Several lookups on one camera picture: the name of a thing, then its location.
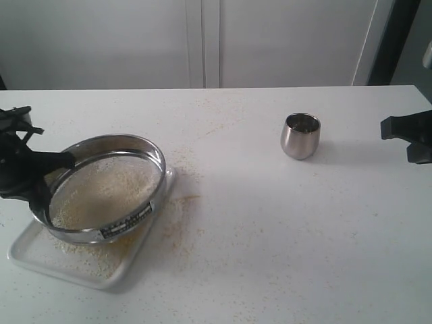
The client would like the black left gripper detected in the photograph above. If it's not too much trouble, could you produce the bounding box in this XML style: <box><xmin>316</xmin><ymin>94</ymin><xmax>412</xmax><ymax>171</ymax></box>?
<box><xmin>1</xmin><ymin>126</ymin><xmax>75</xmax><ymax>226</ymax></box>

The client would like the round steel mesh sieve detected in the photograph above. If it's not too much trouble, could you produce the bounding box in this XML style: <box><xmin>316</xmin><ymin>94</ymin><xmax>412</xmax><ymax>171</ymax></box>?
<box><xmin>30</xmin><ymin>134</ymin><xmax>167</xmax><ymax>245</ymax></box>

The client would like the stainless steel cup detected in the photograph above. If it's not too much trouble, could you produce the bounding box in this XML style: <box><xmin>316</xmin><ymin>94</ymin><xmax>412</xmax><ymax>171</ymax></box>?
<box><xmin>280</xmin><ymin>113</ymin><xmax>321</xmax><ymax>161</ymax></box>

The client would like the yellow millet pile on tray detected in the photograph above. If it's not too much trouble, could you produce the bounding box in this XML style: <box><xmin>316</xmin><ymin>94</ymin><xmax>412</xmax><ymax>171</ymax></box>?
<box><xmin>51</xmin><ymin>229</ymin><xmax>146</xmax><ymax>279</ymax></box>

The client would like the white rectangular tray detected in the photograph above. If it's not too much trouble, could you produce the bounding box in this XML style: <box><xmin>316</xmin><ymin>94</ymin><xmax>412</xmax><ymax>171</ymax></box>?
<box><xmin>7</xmin><ymin>165</ymin><xmax>177</xmax><ymax>292</ymax></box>

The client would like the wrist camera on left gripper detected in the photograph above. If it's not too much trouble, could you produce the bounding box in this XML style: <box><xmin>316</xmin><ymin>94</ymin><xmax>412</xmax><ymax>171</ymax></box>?
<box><xmin>1</xmin><ymin>106</ymin><xmax>32</xmax><ymax>131</ymax></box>

